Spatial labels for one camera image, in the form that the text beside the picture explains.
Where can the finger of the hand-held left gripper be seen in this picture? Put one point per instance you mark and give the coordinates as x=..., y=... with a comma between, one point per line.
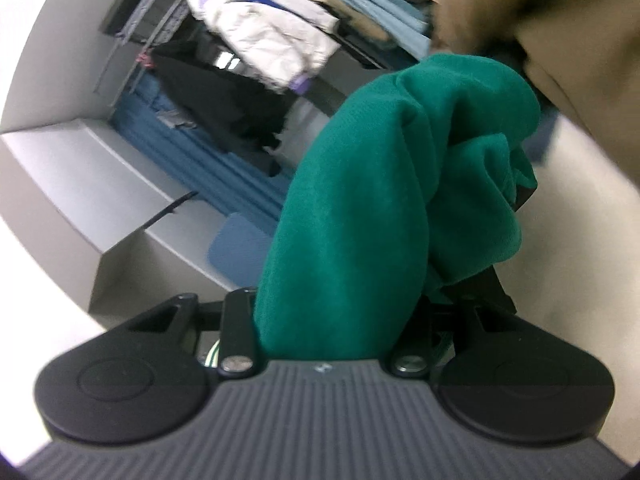
x=495, y=292

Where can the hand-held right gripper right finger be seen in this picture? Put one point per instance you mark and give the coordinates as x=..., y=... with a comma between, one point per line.
x=417, y=347

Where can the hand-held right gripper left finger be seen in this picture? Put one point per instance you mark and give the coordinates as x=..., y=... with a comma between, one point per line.
x=240, y=335

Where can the green hoodie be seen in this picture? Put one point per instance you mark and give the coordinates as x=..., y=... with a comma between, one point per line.
x=350, y=210

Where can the metal clothes rack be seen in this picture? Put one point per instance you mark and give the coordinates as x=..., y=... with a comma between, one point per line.
x=145, y=20

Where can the black cabinet rod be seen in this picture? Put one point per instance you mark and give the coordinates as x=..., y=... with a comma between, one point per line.
x=170, y=207

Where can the blue curtain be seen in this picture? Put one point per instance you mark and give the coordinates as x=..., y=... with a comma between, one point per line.
x=200, y=145

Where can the grey cabinet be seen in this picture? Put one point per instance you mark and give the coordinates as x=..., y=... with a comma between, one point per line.
x=100, y=185

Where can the long black coat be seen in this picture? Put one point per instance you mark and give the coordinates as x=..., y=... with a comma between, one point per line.
x=220, y=100

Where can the tan cloth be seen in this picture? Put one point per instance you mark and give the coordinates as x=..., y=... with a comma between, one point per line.
x=575, y=35

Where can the white puffer jacket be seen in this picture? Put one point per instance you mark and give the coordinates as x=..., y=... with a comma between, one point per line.
x=265, y=40

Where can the light blue garment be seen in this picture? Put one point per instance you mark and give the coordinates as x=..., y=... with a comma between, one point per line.
x=365, y=0

